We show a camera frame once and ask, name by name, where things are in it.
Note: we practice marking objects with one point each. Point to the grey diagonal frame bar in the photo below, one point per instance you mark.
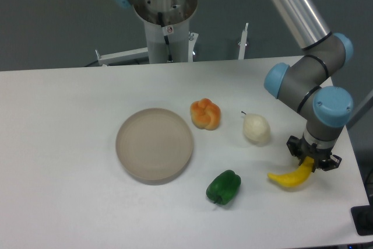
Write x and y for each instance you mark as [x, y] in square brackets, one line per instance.
[361, 110]

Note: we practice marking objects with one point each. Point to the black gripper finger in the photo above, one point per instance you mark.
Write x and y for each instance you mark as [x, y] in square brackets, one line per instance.
[294, 145]
[331, 162]

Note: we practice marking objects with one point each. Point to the orange bread roll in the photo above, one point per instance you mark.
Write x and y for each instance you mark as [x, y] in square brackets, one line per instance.
[205, 114]

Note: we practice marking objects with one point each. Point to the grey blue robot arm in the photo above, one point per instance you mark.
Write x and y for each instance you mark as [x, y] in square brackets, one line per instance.
[326, 109]

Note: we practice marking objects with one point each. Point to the white metal frame bracket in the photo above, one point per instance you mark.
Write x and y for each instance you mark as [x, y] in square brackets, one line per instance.
[119, 57]

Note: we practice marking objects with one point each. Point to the yellow banana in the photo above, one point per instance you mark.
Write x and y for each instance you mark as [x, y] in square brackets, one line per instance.
[296, 177]

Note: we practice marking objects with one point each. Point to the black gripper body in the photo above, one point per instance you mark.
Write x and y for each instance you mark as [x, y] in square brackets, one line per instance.
[313, 151]

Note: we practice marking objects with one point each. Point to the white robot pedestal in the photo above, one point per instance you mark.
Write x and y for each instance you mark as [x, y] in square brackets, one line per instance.
[166, 24]

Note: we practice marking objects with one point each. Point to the green bell pepper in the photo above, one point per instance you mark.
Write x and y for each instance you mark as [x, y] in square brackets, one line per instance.
[224, 187]

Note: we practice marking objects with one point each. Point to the white upright metal bracket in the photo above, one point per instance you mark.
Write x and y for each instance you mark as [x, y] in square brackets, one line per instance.
[243, 43]

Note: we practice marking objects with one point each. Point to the black device at table edge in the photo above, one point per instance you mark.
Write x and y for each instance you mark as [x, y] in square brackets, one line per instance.
[362, 217]

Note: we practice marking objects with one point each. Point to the white pear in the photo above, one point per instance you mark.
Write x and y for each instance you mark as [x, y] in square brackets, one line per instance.
[256, 128]

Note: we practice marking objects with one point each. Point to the beige round plate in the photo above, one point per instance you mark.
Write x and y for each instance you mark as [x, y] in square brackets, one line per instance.
[154, 145]

